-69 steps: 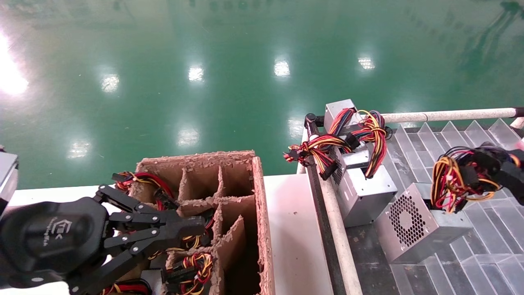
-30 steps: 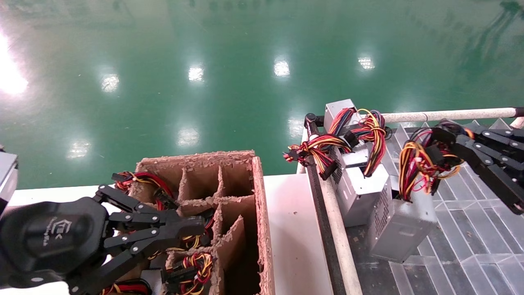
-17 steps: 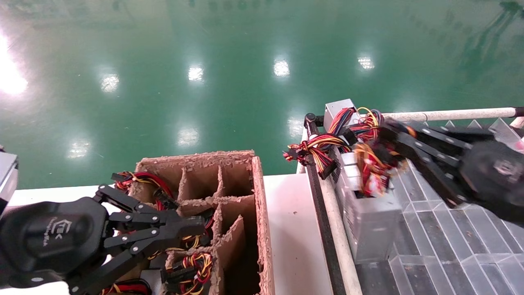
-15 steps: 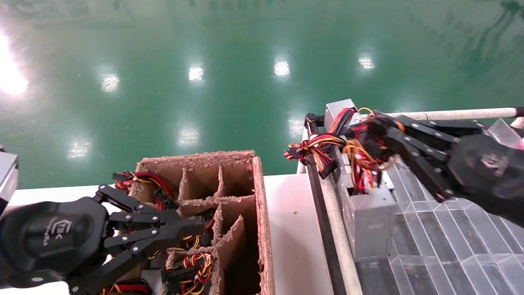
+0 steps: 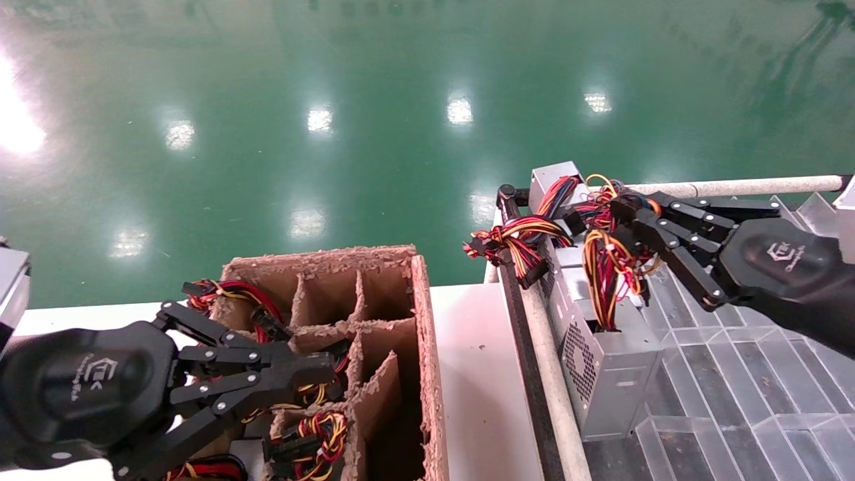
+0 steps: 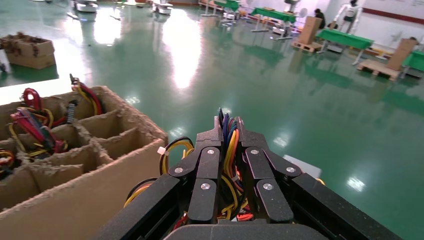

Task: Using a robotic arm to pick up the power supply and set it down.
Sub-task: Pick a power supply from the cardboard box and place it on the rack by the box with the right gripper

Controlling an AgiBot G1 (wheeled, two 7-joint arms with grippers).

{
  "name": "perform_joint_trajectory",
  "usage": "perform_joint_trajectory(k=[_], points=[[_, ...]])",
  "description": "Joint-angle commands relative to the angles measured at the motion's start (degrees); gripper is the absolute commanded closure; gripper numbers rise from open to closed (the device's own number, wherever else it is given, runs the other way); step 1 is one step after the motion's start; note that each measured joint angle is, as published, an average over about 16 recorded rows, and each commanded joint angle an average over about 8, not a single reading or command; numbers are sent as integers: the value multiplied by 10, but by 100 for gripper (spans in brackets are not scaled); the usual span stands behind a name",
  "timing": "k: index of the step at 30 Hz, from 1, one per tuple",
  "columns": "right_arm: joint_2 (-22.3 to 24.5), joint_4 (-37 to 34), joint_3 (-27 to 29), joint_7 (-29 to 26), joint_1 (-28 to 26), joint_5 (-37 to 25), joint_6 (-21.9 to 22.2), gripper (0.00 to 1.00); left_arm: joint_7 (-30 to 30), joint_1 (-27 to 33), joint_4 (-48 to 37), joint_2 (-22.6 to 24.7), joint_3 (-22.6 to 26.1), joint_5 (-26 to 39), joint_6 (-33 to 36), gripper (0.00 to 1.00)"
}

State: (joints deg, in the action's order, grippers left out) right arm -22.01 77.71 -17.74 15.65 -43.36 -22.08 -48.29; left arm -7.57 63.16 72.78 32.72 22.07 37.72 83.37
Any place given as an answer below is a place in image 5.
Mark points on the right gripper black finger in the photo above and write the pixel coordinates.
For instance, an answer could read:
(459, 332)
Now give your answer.
(695, 210)
(688, 244)

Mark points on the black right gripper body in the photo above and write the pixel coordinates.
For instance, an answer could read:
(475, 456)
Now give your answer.
(788, 267)

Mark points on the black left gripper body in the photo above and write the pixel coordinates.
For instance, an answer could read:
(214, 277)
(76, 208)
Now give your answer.
(93, 387)

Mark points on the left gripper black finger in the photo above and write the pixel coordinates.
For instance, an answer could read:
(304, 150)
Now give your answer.
(300, 382)
(307, 364)

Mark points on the white rack pipe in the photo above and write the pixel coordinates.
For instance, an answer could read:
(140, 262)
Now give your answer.
(560, 401)
(768, 185)

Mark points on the black pipe joint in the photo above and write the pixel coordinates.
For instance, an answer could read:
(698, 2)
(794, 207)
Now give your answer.
(849, 182)
(505, 197)

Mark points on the clear plastic divider tray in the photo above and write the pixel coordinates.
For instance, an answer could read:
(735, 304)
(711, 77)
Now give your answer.
(735, 374)

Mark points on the brown cardboard divider box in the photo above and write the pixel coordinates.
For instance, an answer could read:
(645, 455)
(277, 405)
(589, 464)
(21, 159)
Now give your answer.
(431, 374)

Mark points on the black rack side strip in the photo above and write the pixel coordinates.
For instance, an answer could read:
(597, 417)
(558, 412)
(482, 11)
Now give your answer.
(530, 367)

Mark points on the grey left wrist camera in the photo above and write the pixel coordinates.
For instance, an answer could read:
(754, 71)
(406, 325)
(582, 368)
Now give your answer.
(12, 294)

